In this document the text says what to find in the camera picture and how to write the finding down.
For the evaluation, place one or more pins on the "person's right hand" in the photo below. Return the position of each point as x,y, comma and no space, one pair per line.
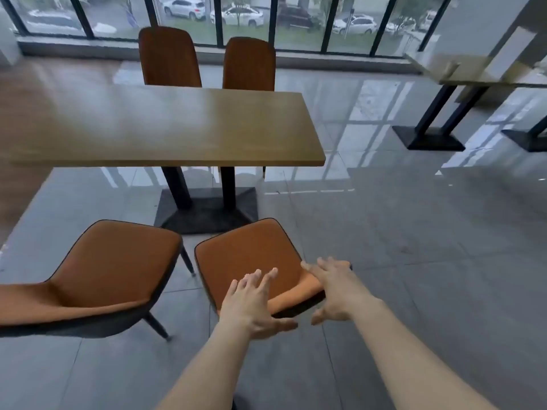
342,294

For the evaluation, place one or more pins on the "person's left hand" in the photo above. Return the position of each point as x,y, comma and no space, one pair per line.
250,309

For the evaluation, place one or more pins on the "person's right thumb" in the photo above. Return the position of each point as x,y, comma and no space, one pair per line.
319,315

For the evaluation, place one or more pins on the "person's left thumb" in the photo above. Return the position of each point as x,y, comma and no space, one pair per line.
284,325

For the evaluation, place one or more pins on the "person's left little finger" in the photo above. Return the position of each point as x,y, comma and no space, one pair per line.
232,289

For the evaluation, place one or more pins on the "person's left middle finger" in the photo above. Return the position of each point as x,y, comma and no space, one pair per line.
257,278

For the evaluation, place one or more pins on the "person's left forearm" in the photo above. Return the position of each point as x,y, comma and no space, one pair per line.
205,371

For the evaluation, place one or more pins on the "person's right forearm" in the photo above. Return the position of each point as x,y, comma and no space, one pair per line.
410,362

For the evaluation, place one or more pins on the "orange padded chair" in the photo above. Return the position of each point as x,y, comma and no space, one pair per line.
248,256
249,63
170,57
107,268

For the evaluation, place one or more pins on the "wooden table with black base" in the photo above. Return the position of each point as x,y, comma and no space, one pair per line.
171,123

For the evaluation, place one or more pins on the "white sedan car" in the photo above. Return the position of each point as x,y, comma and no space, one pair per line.
239,16

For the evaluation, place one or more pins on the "dark parked car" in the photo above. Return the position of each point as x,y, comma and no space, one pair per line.
297,17

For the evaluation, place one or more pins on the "white hatchback car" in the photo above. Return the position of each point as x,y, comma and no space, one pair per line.
355,24

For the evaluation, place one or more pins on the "white suv car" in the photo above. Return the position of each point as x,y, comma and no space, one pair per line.
184,7

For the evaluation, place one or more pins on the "light table with black legs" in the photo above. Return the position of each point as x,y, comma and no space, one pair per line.
470,70

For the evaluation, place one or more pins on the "black window frame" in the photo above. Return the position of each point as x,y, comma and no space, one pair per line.
329,25

